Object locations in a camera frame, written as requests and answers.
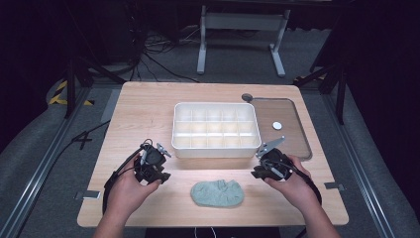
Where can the white round disc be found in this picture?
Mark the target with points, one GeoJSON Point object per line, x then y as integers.
{"type": "Point", "coordinates": [277, 125]}

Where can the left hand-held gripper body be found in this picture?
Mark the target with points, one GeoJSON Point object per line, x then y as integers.
{"type": "Point", "coordinates": [152, 160]}

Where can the grey tape strip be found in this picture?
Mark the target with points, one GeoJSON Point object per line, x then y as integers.
{"type": "Point", "coordinates": [334, 186]}
{"type": "Point", "coordinates": [89, 195]}

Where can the black tripod stand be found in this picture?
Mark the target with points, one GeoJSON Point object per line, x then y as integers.
{"type": "Point", "coordinates": [70, 89]}
{"type": "Point", "coordinates": [340, 92]}

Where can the white divided storage box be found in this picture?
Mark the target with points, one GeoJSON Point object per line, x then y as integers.
{"type": "Point", "coordinates": [216, 130]}

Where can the black tape cross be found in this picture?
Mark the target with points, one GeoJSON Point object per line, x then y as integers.
{"type": "Point", "coordinates": [82, 139]}

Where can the white metal stand frame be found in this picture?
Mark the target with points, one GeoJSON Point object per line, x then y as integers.
{"type": "Point", "coordinates": [242, 21]}

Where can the person's left hand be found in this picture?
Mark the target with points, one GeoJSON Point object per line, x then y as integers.
{"type": "Point", "coordinates": [127, 193]}

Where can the person's right hand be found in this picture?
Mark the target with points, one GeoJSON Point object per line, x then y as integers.
{"type": "Point", "coordinates": [295, 188]}

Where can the yellow black floor tape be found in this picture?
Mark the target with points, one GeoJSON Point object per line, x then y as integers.
{"type": "Point", "coordinates": [56, 97]}

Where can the green sock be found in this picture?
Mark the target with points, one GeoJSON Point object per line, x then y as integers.
{"type": "Point", "coordinates": [218, 194]}

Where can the clear plastic lid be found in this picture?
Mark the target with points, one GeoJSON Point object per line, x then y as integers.
{"type": "Point", "coordinates": [287, 112]}

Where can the metal floor rail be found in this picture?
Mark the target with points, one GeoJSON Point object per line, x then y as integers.
{"type": "Point", "coordinates": [39, 172]}
{"type": "Point", "coordinates": [363, 172]}

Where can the grey round table cap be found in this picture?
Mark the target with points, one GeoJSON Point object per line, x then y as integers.
{"type": "Point", "coordinates": [247, 97]}

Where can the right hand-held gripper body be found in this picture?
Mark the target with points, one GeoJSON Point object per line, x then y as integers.
{"type": "Point", "coordinates": [275, 165]}

